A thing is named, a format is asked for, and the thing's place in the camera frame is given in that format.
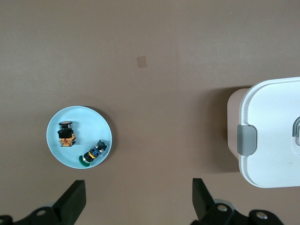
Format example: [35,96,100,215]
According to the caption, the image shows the orange push button switch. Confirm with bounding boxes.
[57,120,77,148]

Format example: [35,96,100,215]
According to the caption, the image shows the beige tape patch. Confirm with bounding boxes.
[136,56,148,69]

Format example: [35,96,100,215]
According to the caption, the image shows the white lunch box grey latches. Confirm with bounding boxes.
[226,76,300,188]

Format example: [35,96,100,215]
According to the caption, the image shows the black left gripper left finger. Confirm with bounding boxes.
[0,179,87,225]

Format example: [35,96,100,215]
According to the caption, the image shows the light blue round plate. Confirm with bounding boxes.
[46,105,115,170]

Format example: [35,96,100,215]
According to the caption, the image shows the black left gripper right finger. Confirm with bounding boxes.
[191,178,285,225]

